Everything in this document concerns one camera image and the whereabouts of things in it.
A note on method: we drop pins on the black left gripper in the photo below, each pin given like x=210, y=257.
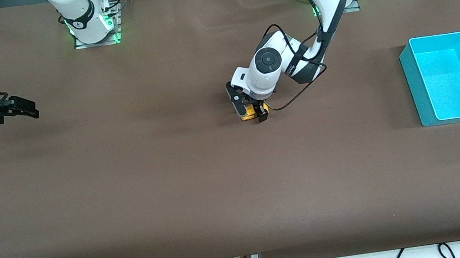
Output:
x=261, y=110

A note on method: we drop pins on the yellow beetle toy car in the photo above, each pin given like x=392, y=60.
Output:
x=250, y=114

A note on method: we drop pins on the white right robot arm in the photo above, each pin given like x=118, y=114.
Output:
x=83, y=18

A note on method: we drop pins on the turquoise plastic bin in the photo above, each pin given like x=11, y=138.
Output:
x=449, y=85

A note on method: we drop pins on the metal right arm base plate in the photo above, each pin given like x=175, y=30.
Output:
x=118, y=26

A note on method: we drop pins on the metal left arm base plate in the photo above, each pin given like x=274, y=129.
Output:
x=354, y=8

